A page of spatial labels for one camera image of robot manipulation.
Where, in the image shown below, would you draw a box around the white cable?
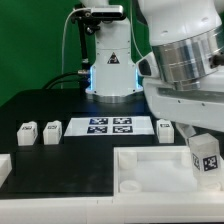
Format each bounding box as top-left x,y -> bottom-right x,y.
60,8 -> 84,90

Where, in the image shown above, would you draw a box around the black cables at base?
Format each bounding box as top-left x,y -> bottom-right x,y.
42,71 -> 88,90

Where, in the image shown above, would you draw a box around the white sheet with tag markers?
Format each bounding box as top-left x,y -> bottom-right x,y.
64,116 -> 154,137

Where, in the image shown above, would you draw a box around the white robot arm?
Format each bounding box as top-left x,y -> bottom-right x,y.
81,0 -> 224,132

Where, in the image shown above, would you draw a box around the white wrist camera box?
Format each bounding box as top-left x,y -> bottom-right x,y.
136,52 -> 160,79

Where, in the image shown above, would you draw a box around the white left fence piece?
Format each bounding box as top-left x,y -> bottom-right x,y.
0,154 -> 12,187

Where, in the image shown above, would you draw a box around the white square table top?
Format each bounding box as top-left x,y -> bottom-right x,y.
114,146 -> 224,197

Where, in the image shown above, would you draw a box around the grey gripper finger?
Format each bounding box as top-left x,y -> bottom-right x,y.
175,123 -> 196,139

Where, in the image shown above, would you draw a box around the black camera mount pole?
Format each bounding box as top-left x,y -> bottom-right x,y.
70,3 -> 100,90

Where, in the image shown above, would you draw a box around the white front fence rail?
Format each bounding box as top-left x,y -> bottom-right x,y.
0,198 -> 224,224

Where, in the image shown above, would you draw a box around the black camera on mount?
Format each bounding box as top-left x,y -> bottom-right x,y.
90,5 -> 125,21

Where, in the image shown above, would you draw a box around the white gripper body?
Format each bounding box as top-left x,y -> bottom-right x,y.
143,72 -> 224,132

